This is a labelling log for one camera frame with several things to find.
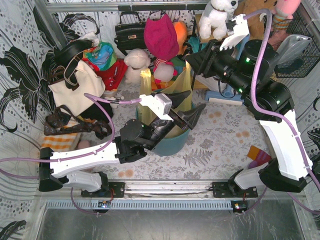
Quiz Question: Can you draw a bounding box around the black wire basket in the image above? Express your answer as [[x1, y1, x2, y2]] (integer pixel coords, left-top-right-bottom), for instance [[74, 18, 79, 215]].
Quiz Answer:
[[268, 11, 320, 79]]

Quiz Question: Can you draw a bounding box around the pink case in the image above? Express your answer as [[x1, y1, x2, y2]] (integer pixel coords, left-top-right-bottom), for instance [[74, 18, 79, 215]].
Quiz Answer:
[[76, 140, 91, 150]]

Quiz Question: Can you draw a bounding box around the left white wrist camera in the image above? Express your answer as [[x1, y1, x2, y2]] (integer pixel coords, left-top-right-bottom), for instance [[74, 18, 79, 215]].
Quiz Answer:
[[139, 93, 173, 121]]

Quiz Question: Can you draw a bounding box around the teal trash bin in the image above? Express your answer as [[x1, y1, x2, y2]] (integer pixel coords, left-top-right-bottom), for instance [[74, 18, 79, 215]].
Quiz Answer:
[[132, 92, 190, 157]]

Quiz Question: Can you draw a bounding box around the orange plush toy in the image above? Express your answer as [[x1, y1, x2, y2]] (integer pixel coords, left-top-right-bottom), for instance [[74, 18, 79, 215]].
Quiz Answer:
[[173, 21, 188, 55]]

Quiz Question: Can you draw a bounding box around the blue handled mop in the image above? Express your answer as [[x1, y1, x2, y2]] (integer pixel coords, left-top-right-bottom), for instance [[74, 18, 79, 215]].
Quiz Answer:
[[204, 81, 243, 106]]

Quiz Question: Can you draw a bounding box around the brown teddy bear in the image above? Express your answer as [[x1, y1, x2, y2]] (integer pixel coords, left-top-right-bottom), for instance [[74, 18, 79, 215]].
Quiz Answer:
[[234, 0, 278, 42]]

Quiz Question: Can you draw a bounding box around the red cloth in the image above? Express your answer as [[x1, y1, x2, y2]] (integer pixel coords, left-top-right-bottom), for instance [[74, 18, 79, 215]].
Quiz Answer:
[[89, 59, 128, 91]]

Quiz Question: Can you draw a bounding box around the orange checkered cloth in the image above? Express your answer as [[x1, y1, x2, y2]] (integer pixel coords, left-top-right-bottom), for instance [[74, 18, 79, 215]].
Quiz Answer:
[[41, 133, 81, 152]]

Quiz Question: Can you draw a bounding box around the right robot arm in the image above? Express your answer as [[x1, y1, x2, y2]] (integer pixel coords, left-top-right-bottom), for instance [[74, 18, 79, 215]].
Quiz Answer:
[[186, 40, 319, 195]]

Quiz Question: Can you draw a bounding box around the rainbow striped cloth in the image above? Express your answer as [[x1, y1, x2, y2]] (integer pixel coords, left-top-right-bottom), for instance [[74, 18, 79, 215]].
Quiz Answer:
[[150, 75, 176, 92]]

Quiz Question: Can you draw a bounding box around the brown patterned handbag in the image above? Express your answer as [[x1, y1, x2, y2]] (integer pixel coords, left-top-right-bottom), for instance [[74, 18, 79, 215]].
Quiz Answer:
[[44, 105, 112, 140]]

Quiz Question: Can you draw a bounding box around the pink plush toy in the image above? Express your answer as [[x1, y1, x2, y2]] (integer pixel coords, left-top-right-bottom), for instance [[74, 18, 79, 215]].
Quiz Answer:
[[272, 0, 301, 31]]

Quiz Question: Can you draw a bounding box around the purple orange sock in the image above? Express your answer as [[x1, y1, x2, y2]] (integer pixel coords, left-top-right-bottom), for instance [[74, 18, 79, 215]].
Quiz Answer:
[[247, 145, 272, 169]]

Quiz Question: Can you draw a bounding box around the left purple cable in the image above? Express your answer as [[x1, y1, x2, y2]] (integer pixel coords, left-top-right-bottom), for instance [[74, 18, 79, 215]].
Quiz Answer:
[[0, 92, 143, 216]]

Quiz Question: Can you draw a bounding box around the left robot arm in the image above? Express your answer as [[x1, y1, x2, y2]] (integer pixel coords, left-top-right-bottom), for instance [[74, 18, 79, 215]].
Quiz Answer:
[[38, 90, 206, 194]]

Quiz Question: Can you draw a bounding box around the pink white plush doll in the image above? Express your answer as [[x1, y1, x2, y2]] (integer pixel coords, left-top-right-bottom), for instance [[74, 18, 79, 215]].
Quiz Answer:
[[153, 58, 178, 84]]

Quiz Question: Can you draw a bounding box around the teal cloth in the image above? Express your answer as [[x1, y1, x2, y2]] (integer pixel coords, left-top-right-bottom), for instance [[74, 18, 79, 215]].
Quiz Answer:
[[187, 36, 207, 53]]

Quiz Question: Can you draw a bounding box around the cream plush lamb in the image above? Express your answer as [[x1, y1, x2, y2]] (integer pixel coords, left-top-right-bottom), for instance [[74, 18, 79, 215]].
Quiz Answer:
[[124, 48, 151, 84]]

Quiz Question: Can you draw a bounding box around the cream canvas tote bag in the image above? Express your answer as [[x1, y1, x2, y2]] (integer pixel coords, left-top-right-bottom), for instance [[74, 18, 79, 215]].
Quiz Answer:
[[49, 60, 106, 116]]

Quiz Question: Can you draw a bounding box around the yellow trash bag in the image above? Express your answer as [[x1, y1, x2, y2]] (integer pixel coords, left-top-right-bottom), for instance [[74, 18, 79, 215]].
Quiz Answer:
[[137, 61, 192, 125]]

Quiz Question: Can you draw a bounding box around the silver foil pouch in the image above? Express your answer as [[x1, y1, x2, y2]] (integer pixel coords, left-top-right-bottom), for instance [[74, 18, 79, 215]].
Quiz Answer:
[[276, 34, 312, 65]]

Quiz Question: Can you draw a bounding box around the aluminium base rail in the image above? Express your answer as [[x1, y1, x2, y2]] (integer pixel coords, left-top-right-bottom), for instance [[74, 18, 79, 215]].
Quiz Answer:
[[37, 178, 307, 200]]

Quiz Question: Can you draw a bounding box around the black leather handbag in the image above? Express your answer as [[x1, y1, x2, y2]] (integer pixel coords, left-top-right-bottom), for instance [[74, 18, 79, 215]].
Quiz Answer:
[[114, 11, 147, 56]]

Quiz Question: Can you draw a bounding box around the magenta cloth bag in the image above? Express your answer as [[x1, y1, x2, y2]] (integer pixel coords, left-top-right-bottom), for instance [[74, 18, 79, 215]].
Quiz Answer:
[[143, 13, 179, 60]]

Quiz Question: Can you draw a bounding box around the white plush dog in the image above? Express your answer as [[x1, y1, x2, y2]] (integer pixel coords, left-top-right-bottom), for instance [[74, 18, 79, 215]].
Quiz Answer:
[[198, 0, 239, 41]]

